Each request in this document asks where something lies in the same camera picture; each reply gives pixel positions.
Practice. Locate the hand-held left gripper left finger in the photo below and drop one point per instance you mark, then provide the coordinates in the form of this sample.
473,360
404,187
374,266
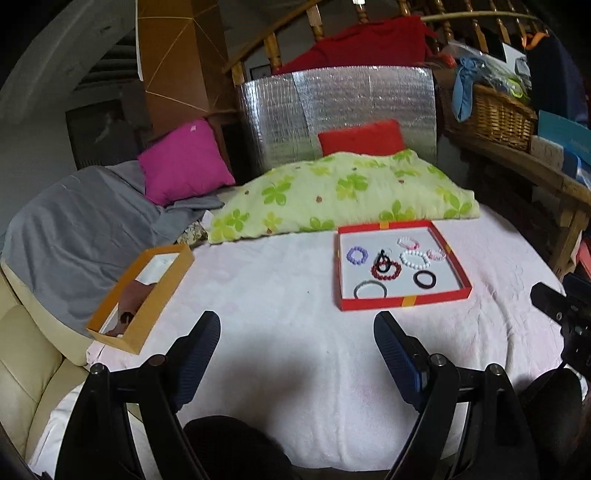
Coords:
198,360

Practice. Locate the green floral pillow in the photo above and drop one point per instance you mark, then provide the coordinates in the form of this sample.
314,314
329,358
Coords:
323,194

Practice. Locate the floral patterned cloth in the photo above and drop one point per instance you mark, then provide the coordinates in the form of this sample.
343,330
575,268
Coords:
194,233

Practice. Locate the dark maroon bangle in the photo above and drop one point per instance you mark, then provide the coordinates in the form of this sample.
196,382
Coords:
415,280

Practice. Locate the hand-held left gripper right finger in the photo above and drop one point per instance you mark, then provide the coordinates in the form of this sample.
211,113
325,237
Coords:
399,364

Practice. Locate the silver insulation mat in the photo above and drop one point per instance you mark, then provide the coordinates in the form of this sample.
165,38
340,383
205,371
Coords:
286,115

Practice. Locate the blue box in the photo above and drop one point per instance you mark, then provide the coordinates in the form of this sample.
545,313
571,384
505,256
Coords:
563,134

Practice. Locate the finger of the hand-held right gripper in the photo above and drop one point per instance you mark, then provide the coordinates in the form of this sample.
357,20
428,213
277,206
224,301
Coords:
579,286
551,300

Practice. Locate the grey bangle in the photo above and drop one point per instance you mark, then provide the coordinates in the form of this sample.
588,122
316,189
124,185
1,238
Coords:
356,290

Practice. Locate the magenta cushion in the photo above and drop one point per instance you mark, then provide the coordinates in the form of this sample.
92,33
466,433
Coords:
184,161

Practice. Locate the grey cloth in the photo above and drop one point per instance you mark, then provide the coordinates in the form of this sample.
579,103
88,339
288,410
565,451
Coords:
69,230

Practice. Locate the red jewelry box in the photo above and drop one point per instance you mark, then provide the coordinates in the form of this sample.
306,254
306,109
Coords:
351,279

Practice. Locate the red cushion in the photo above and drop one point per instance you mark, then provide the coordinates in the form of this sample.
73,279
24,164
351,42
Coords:
360,138

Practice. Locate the red cloth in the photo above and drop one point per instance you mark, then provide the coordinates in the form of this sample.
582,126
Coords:
369,41

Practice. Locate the cream leather sofa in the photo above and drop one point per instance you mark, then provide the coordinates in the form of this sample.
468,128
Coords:
27,360

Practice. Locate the wicker basket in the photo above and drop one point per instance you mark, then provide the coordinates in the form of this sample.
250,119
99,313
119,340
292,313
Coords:
498,115

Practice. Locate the blue cloth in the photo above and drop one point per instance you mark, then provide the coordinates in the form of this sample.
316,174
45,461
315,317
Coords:
464,92

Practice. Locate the dark blue garment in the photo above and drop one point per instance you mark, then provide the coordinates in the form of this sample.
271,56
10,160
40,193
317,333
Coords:
554,74

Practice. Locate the person's dark clothing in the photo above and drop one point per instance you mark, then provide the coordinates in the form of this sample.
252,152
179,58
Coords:
231,452

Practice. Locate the orange box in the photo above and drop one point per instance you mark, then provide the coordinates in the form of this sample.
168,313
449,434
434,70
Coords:
171,272

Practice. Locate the wooden railing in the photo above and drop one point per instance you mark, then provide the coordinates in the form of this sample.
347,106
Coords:
272,46

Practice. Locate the wooden bench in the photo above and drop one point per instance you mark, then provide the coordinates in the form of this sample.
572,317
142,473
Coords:
521,161

